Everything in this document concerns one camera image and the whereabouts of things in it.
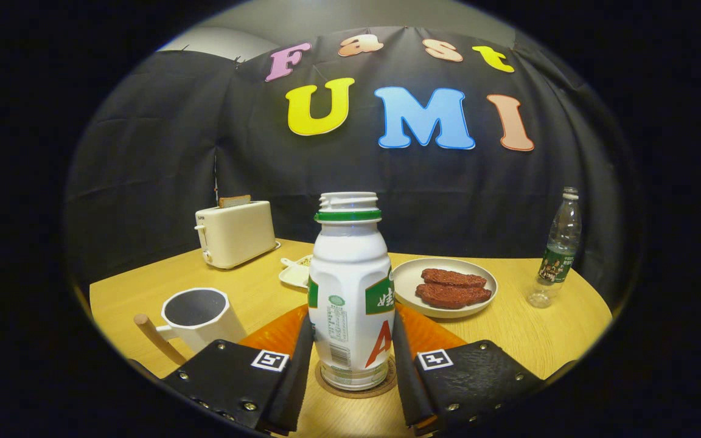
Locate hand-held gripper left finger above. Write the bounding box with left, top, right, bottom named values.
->
left=162, top=304, right=315, bottom=436

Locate clear plastic water bottle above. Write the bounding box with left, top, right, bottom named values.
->
left=526, top=187, right=583, bottom=309

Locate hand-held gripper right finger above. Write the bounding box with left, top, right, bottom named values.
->
left=391, top=302, right=545, bottom=436

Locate red meat slice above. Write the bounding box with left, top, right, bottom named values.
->
left=415, top=282, right=493, bottom=310
left=420, top=268, right=487, bottom=288

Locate round white plate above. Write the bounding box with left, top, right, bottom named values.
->
left=391, top=257, right=499, bottom=319

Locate white juice bottle green label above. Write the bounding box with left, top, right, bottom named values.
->
left=308, top=192, right=397, bottom=391

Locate cream toaster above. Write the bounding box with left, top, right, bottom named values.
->
left=195, top=200, right=281, bottom=270

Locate black backdrop cloth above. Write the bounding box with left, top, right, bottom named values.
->
left=65, top=26, right=637, bottom=305

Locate round cork coaster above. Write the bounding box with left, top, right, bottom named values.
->
left=315, top=356, right=399, bottom=399

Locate white cup with wooden handle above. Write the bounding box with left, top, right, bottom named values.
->
left=133, top=288, right=248, bottom=366

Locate white divided bean dish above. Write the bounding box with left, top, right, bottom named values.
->
left=278, top=254, right=313, bottom=289

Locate wooden table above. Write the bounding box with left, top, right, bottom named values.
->
left=89, top=238, right=614, bottom=438

